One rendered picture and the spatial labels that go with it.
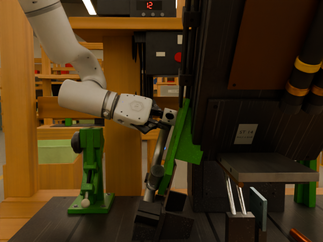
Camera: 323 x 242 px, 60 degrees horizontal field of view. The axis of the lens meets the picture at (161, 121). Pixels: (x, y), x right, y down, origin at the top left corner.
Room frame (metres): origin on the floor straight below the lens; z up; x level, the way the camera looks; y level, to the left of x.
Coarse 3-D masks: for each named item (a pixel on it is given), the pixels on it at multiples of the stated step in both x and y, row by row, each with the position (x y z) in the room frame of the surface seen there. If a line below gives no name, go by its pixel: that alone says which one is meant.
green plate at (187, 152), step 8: (184, 104) 0.71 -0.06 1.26; (184, 112) 0.71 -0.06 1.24; (176, 120) 0.80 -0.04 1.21; (184, 120) 0.71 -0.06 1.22; (176, 128) 0.74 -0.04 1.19; (184, 128) 0.72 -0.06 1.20; (176, 136) 0.70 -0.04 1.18; (184, 136) 0.72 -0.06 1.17; (176, 144) 0.70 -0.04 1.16; (184, 144) 0.72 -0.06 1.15; (192, 144) 0.72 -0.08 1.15; (168, 152) 0.78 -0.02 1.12; (176, 152) 0.72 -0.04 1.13; (184, 152) 0.72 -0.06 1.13; (192, 152) 0.72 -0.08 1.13; (200, 152) 0.72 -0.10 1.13; (184, 160) 0.72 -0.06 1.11; (192, 160) 0.72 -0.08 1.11; (200, 160) 0.72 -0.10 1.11
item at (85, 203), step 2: (86, 192) 0.86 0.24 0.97; (88, 192) 0.87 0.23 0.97; (86, 194) 0.86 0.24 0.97; (88, 194) 0.86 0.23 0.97; (86, 196) 0.85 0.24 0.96; (86, 198) 0.85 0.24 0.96; (82, 200) 0.84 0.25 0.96; (84, 200) 0.84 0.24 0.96; (86, 200) 0.84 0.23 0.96; (88, 200) 0.84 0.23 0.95; (82, 202) 0.83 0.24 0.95; (84, 202) 0.83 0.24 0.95; (86, 202) 0.83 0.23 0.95; (88, 202) 0.84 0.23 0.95; (82, 204) 0.83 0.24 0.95; (84, 204) 0.83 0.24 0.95; (86, 204) 0.83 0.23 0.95; (88, 204) 0.84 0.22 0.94; (82, 206) 0.83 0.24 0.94; (84, 206) 0.83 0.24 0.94; (86, 206) 0.83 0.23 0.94
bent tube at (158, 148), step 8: (168, 112) 0.83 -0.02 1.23; (176, 112) 0.83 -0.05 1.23; (168, 120) 0.81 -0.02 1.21; (160, 136) 0.87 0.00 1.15; (160, 144) 0.87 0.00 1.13; (160, 152) 0.87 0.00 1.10; (152, 160) 0.86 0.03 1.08; (160, 160) 0.86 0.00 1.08; (152, 192) 0.77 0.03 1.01; (144, 200) 0.75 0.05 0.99; (152, 200) 0.75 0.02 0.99
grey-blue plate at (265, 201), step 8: (256, 192) 0.67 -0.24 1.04; (256, 200) 0.66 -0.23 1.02; (264, 200) 0.62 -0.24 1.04; (256, 208) 0.66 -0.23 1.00; (264, 208) 0.62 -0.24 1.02; (256, 216) 0.66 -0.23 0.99; (264, 216) 0.62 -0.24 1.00; (256, 224) 0.65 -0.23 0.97; (264, 224) 0.62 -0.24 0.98; (256, 232) 0.64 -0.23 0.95; (264, 232) 0.63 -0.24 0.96; (256, 240) 0.64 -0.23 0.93; (264, 240) 0.63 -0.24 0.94
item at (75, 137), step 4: (76, 132) 0.93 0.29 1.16; (76, 136) 0.92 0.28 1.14; (72, 140) 0.93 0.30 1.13; (76, 140) 0.91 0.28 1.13; (72, 144) 0.91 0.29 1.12; (76, 144) 0.91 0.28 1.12; (76, 148) 0.91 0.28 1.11; (80, 148) 0.93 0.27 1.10; (76, 152) 0.92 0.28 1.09; (80, 152) 0.94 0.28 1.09
